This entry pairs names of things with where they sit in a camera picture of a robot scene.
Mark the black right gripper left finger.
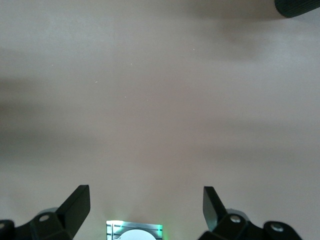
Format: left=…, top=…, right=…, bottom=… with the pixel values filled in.
left=13, top=184, right=91, bottom=240

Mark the black ribbed cylinder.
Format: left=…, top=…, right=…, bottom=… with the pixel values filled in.
left=274, top=0, right=320, bottom=19

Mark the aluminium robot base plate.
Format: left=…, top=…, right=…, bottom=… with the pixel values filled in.
left=106, top=220, right=164, bottom=240

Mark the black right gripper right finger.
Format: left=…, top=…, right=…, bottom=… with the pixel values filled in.
left=198, top=186, right=266, bottom=240

